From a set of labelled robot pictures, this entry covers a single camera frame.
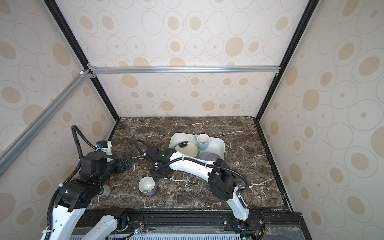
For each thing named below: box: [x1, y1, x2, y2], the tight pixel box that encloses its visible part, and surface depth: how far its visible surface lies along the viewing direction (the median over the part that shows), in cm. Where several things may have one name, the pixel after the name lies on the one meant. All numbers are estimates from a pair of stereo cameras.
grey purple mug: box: [138, 176, 157, 197], surface depth 81 cm
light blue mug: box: [194, 133, 210, 151], surface depth 99 cm
